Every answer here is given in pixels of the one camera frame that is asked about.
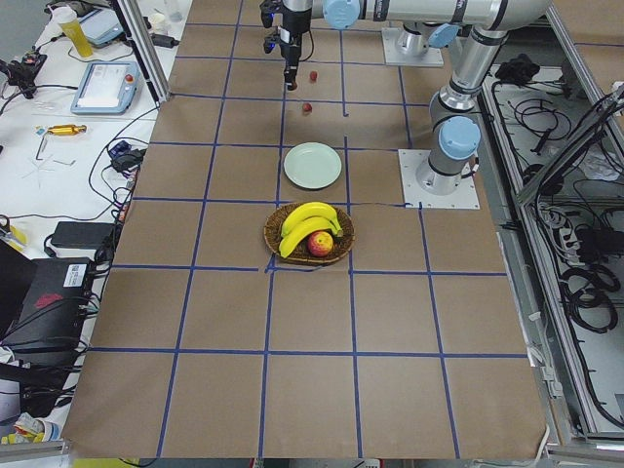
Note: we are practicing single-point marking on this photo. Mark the black power adapter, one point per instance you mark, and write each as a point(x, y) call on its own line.
point(80, 235)

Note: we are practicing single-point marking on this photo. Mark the aluminium frame post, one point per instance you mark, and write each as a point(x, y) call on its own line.
point(131, 19)

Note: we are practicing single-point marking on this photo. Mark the far blue teach pendant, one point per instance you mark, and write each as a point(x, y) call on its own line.
point(101, 27)

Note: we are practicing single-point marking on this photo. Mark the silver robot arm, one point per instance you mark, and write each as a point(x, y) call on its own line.
point(429, 38)
point(457, 137)

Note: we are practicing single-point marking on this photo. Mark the small black adapter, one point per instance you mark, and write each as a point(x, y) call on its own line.
point(164, 41)

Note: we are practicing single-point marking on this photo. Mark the yellow drink bottle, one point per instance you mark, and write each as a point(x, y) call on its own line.
point(66, 18)

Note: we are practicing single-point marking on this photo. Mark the blue teach pendant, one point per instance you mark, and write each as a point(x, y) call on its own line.
point(101, 27)
point(107, 88)

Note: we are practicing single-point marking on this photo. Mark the woven wicker basket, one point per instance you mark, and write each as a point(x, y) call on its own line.
point(342, 245)

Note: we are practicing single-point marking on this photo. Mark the yellow banana bunch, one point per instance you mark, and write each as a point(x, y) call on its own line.
point(303, 221)

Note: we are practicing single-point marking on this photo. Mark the red yellow apple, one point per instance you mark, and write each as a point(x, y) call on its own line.
point(320, 243)

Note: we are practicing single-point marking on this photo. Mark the near blue teach pendant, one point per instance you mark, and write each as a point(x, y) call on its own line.
point(107, 88)

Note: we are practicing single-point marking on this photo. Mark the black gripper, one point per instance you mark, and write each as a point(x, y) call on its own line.
point(295, 23)

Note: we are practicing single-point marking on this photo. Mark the light green plate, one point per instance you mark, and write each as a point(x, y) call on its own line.
point(312, 165)

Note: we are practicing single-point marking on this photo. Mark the gold metal cylinder tool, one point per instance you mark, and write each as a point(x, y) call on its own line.
point(66, 130)

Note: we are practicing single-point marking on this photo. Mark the black computer box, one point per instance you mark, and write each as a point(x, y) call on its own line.
point(44, 301)

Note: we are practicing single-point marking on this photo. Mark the white paper cup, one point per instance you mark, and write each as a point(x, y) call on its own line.
point(158, 23)

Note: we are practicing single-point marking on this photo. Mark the black cloth bundle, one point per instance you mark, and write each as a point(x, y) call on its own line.
point(519, 70)

